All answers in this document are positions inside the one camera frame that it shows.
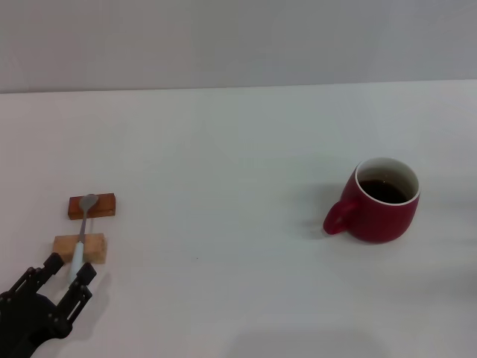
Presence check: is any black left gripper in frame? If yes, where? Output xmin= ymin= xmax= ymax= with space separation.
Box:
xmin=0 ymin=252 xmax=98 ymax=358

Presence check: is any blue handled metal spoon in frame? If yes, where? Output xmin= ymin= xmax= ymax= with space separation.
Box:
xmin=68 ymin=193 xmax=100 ymax=283

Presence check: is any red cup with coffee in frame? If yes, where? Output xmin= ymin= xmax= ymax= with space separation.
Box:
xmin=323 ymin=157 xmax=421 ymax=245

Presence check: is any light wooden block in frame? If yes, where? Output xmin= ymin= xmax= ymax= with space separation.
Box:
xmin=51 ymin=233 xmax=109 ymax=266

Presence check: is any dark reddish wooden block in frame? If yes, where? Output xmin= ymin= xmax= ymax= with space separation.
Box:
xmin=68 ymin=192 xmax=117 ymax=221

